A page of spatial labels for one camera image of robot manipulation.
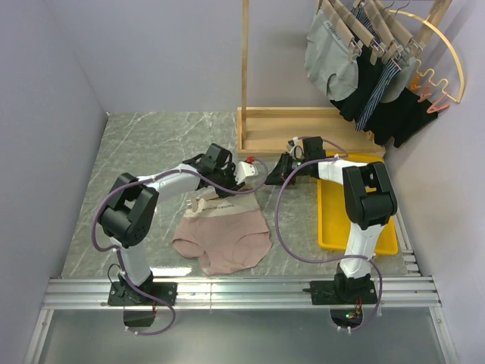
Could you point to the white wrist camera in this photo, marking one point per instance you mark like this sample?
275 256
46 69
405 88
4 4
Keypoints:
295 150
245 169

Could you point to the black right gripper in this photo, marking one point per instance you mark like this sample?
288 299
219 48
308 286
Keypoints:
278 176

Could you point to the light grey hanging underwear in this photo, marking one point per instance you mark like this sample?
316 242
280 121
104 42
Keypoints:
397 75

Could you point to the wooden rack upright post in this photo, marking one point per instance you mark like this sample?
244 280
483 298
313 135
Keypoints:
244 73

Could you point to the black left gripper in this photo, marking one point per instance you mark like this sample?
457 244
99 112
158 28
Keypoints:
232 171

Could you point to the orange wavy clip hanger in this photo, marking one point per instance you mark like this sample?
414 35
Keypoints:
429 90

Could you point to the beige hanger on grey underwear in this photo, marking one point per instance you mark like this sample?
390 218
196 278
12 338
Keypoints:
341 28

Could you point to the yellow plastic tray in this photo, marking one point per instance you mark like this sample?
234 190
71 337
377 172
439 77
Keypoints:
361 200

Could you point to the pink and cream underwear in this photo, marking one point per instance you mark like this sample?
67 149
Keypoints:
224 244

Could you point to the wooden rack right post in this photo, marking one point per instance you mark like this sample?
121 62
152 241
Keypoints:
432 22

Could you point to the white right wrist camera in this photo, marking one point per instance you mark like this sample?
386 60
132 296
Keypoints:
295 150

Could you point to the black hanging underwear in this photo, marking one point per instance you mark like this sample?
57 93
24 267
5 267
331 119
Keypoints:
400 119
368 75

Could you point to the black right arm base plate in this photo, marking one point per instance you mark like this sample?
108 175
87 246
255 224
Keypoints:
334 293

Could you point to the aluminium rail frame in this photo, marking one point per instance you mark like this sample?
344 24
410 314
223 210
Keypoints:
263 315

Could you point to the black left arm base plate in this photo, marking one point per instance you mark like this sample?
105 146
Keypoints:
121 294

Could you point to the black rear hanging underwear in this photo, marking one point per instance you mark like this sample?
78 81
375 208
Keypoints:
400 119

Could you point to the striped blue hanging underwear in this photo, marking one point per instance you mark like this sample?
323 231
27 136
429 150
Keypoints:
391 53

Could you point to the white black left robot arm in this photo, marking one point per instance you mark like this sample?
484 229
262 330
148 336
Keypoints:
126 214

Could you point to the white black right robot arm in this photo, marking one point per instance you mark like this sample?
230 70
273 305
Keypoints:
321 160

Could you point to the gold metal arc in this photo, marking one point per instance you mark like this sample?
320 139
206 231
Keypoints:
460 71

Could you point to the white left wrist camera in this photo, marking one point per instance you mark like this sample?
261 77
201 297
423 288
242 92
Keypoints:
245 169

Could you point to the beige clip hanger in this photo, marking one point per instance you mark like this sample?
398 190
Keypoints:
210 204

